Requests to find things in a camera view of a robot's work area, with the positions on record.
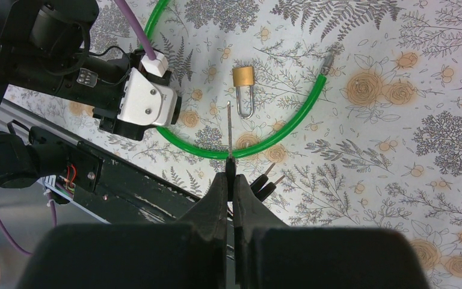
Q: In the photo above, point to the brass padlock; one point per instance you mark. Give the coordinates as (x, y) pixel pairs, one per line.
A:
(244, 77)

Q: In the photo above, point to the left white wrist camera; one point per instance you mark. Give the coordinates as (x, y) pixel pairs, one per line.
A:
(147, 102)

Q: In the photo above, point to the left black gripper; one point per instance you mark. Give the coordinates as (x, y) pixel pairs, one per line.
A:
(101, 84)

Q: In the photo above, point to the floral table mat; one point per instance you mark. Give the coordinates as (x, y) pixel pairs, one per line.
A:
(382, 147)

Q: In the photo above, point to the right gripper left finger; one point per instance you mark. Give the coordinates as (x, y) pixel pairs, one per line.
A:
(188, 253)

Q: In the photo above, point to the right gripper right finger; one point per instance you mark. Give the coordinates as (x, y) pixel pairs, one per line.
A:
(271, 254)

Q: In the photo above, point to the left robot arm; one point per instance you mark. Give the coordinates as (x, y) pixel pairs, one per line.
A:
(45, 47)

